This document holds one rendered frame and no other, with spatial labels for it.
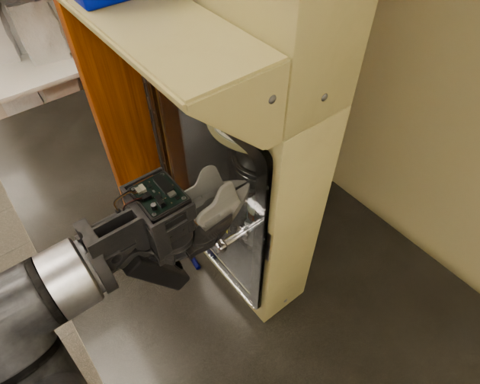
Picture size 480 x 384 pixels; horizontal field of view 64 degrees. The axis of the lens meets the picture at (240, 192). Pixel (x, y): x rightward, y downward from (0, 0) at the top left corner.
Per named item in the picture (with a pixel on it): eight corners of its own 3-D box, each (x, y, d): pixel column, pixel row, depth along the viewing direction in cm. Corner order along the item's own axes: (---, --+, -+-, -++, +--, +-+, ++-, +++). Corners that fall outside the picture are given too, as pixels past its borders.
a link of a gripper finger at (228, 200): (264, 171, 45) (200, 209, 42) (262, 203, 50) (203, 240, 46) (248, 157, 47) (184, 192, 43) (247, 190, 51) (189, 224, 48)
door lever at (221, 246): (213, 205, 65) (212, 195, 63) (248, 242, 60) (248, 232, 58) (186, 221, 63) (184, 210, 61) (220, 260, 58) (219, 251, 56)
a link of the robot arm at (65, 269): (77, 332, 40) (49, 276, 44) (117, 306, 42) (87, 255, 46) (50, 298, 34) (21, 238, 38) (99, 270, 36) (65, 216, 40)
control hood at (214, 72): (140, 33, 59) (126, -40, 51) (285, 143, 42) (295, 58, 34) (67, 57, 54) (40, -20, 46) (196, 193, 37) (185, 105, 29)
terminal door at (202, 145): (176, 212, 89) (144, 49, 59) (260, 311, 73) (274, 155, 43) (173, 213, 89) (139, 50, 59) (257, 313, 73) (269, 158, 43)
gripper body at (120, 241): (203, 202, 40) (92, 264, 35) (207, 248, 46) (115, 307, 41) (164, 161, 44) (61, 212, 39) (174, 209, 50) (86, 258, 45)
